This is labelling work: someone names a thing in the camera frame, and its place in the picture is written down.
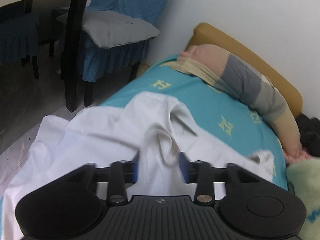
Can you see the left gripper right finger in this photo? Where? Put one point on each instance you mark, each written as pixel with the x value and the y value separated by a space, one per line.
pixel 199 173

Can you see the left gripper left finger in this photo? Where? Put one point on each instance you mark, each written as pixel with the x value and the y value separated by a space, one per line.
pixel 121 173

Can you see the white printed t-shirt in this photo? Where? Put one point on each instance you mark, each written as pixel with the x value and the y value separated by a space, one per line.
pixel 156 126

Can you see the teal bed sheet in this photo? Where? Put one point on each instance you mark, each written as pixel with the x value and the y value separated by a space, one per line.
pixel 216 112

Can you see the striped pillow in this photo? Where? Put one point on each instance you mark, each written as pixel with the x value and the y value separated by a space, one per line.
pixel 225 71

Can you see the green fleece blanket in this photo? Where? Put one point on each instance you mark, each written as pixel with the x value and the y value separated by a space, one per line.
pixel 303 180

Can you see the pink fuzzy blanket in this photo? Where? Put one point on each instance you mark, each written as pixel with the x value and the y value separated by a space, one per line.
pixel 297 155

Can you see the mustard yellow headboard cushion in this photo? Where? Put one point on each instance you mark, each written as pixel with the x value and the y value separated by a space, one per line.
pixel 205 33

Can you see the grey seat cushion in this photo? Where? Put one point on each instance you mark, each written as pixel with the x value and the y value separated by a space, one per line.
pixel 110 29

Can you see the blue covered chair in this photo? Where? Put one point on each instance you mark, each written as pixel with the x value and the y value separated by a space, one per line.
pixel 94 62
pixel 19 34

